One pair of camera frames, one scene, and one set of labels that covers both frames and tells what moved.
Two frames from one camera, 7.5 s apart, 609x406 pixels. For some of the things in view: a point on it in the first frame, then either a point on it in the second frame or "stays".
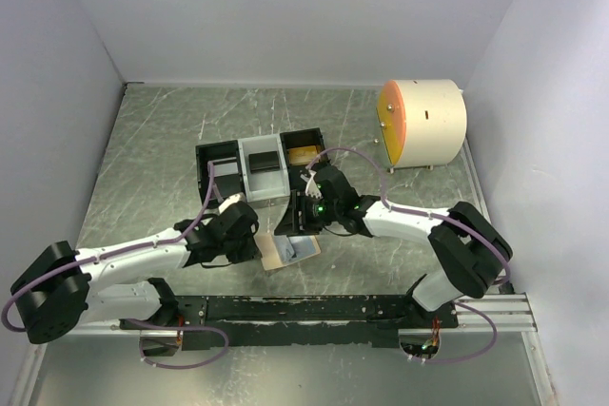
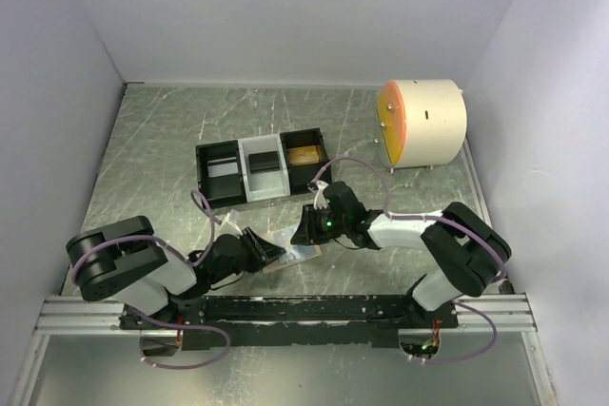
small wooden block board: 304,246 stays
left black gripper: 248,252 → 262,250
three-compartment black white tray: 260,167 stays
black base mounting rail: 351,320 stays
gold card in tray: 300,156 stays
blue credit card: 284,247 → 303,251
